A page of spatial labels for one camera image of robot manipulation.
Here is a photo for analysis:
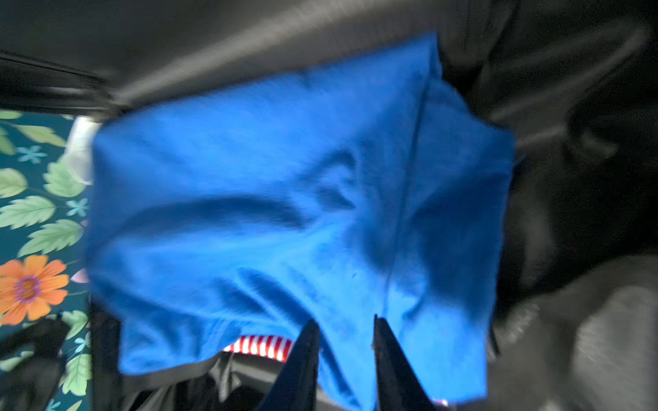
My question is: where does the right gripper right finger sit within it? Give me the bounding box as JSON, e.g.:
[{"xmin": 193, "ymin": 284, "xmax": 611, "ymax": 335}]
[{"xmin": 373, "ymin": 316, "xmax": 435, "ymax": 411}]

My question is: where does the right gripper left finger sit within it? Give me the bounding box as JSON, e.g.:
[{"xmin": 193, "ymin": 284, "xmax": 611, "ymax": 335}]
[{"xmin": 258, "ymin": 320, "xmax": 320, "ymax": 411}]

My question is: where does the red white striped shirt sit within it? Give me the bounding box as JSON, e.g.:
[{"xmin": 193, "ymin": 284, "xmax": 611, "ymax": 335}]
[{"xmin": 224, "ymin": 336, "xmax": 294, "ymax": 363}]

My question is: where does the blue suitcase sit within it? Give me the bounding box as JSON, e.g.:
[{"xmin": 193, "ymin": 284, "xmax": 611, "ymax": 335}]
[{"xmin": 1, "ymin": 1, "xmax": 657, "ymax": 410}]

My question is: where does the blue t-shirt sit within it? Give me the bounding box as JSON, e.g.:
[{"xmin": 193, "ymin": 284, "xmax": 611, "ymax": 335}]
[{"xmin": 86, "ymin": 34, "xmax": 515, "ymax": 410}]

